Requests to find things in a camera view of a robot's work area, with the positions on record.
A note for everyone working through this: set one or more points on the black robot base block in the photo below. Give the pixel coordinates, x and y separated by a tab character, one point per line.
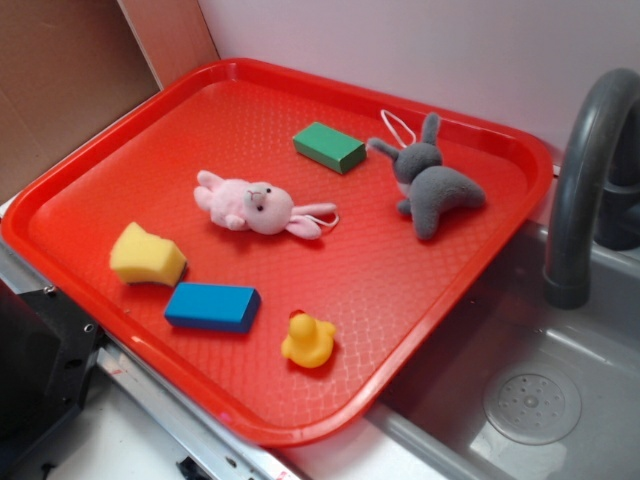
48	349

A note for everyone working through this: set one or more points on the yellow rubber duck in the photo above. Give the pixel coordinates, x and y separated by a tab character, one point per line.
309	342

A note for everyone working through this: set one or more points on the red plastic tray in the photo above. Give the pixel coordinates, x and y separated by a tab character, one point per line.
383	289

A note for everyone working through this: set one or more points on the pink plush bunny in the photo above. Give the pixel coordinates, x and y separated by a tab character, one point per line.
239	205

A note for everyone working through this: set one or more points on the green rectangular block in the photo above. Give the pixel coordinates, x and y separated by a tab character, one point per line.
329	147

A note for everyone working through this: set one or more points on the blue rectangular block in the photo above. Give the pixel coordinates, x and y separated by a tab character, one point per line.
213	307

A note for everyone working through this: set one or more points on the grey plush bunny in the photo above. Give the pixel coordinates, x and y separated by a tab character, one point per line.
429	187

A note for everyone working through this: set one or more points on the yellow sponge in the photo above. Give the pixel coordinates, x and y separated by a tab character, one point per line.
138	256

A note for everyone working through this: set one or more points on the grey plastic sink basin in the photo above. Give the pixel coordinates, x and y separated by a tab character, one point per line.
509	387

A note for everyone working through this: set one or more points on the grey toy faucet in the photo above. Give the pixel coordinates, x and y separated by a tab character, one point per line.
597	194

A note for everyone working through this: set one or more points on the brown cardboard panel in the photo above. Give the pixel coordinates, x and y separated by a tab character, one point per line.
69	69

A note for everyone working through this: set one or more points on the silver metal rail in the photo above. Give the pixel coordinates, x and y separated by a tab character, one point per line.
136	426

